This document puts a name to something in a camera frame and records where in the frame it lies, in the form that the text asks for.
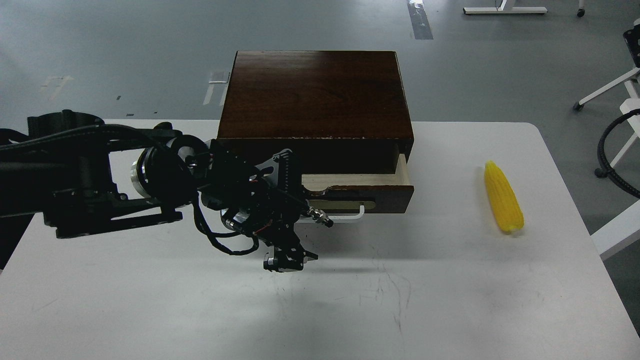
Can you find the dark wooden drawer cabinet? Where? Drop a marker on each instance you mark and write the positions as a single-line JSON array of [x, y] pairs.
[[340, 111]]

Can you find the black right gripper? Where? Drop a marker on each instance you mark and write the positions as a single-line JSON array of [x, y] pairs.
[[632, 40]]

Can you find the wooden drawer with white handle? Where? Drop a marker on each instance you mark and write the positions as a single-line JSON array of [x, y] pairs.
[[361, 193]]

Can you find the yellow corn cob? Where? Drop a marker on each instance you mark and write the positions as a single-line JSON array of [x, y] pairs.
[[503, 202]]

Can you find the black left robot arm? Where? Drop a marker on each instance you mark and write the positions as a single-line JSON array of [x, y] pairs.
[[87, 177]]

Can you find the white desk leg base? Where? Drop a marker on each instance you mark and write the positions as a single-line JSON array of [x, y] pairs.
[[505, 7]]

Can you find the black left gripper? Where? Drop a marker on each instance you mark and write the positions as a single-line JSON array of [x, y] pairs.
[[238, 206]]

